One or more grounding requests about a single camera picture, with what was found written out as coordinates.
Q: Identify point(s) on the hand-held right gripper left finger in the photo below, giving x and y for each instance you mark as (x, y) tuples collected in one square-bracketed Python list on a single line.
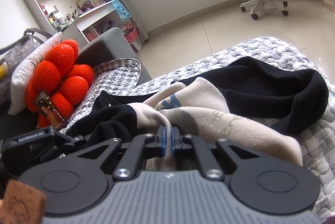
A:
[(162, 140)]

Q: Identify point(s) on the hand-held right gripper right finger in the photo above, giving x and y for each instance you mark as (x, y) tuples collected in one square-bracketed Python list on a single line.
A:
[(174, 141)]

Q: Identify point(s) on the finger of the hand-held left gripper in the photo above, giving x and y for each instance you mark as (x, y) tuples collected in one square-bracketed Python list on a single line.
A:
[(76, 144)]

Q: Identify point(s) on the cream and black sweatshirt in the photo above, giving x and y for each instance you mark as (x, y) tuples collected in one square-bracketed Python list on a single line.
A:
[(199, 119)]

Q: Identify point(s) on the black smartphone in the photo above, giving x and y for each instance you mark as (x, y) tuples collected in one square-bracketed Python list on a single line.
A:
[(49, 108)]

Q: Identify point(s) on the brown fuzzy cloth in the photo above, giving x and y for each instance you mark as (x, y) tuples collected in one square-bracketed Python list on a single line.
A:
[(21, 200)]

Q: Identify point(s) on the light grey pillow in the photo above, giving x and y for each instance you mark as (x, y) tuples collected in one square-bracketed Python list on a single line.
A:
[(23, 74)]

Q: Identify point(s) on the orange flower cushion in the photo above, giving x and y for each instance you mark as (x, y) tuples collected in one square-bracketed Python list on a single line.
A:
[(60, 67)]

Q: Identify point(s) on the yellow object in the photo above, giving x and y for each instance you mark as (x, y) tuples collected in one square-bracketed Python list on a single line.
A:
[(2, 69)]

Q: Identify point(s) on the grey patterned bag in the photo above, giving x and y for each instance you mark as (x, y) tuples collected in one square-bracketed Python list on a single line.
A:
[(15, 54)]

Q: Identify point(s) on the pink basket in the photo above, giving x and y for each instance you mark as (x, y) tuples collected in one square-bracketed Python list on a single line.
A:
[(132, 35)]

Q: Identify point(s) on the grey checked quilt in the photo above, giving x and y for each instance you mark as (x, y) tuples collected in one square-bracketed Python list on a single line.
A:
[(261, 48)]

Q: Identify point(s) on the blue printed bag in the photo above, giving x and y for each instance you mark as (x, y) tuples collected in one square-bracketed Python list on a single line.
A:
[(121, 9)]

